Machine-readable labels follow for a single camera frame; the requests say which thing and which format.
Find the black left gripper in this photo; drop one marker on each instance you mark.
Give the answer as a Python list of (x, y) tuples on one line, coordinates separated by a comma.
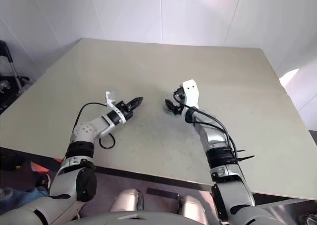
[(125, 109)]

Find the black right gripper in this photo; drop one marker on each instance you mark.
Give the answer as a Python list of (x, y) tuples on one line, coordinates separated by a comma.
[(180, 99)]

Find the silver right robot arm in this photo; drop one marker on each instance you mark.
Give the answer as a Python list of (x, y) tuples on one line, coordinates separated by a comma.
[(215, 135)]

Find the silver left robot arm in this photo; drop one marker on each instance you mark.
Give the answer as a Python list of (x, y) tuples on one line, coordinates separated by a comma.
[(86, 130)]

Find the pale rounded robot foot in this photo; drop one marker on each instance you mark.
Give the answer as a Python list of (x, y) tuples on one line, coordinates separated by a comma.
[(125, 200), (193, 206)]

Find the grey robot torso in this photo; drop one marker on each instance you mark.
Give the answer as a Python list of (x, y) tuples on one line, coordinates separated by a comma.
[(148, 218)]

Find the orange object under table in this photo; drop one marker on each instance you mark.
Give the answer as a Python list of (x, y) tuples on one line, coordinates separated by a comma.
[(39, 168)]

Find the black and white shoe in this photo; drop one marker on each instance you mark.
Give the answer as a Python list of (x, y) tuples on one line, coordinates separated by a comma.
[(44, 180)]

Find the blue jeans leg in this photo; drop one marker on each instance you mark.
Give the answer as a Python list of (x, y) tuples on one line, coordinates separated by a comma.
[(22, 197)]

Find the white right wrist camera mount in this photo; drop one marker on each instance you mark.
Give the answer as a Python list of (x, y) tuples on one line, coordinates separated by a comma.
[(192, 92)]

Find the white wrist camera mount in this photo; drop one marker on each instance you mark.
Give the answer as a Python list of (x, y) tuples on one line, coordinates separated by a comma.
[(110, 96), (192, 92)]

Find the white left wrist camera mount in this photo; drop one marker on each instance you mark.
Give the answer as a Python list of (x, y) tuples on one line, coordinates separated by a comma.
[(110, 96)]

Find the black metal table frame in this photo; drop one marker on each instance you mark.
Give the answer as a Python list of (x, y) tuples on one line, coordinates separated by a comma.
[(148, 178)]

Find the metal trolley frame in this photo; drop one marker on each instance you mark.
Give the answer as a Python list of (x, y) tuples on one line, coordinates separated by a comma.
[(12, 69)]

